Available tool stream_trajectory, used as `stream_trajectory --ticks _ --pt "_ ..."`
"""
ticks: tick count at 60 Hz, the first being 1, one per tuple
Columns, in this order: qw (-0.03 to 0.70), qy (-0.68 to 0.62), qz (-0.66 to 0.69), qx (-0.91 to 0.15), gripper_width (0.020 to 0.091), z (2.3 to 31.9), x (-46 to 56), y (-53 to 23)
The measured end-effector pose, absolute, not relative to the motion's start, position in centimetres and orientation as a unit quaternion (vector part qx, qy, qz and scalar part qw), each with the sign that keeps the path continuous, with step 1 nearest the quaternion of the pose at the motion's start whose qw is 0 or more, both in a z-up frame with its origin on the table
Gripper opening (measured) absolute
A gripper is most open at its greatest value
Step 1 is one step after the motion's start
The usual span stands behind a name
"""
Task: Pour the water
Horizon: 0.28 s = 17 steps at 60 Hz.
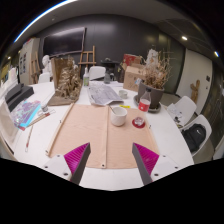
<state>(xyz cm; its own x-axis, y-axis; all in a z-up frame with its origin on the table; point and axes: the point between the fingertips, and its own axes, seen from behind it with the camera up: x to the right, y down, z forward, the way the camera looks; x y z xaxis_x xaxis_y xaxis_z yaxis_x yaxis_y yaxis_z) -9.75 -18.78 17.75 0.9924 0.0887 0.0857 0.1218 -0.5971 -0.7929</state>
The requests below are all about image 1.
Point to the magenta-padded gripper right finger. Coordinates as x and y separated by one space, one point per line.
147 158

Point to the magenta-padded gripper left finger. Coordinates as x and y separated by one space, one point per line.
76 158

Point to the clear bottle with red label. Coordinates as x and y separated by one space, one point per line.
144 105

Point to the beige plywood sheet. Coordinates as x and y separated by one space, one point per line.
83 133

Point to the small dark screw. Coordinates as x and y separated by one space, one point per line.
150 126

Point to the flat round red coaster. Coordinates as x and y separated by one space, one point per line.
134 125

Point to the white cup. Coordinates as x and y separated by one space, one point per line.
118 118

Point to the grey plant saucer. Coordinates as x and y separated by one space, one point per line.
156 109

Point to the black backpack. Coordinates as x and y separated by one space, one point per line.
193 138

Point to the stack of papers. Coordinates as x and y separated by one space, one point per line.
175 113

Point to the small yellow strip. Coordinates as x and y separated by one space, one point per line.
125 106

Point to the thin metal stir stick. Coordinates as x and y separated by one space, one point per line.
111 108

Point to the dried plant in grey pot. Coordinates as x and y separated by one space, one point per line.
156 95

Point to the white chair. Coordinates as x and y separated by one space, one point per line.
188 106
96 72
205 121

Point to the colourful printed book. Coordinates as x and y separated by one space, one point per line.
26 113

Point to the small white tape roll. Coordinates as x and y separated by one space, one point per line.
123 94

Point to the clear spray bottle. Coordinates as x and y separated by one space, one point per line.
86 80

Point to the brown cardboard box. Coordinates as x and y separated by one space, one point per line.
131 78

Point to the black box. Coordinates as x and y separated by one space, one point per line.
20 95

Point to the white bust figure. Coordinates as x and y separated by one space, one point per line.
46 63

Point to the wooden easel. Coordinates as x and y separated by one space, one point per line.
87 55

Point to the round ceiling light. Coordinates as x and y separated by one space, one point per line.
216 54
184 38

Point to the wooden wall figure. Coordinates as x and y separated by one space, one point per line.
196 90

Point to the black wall screen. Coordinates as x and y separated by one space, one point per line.
63 41

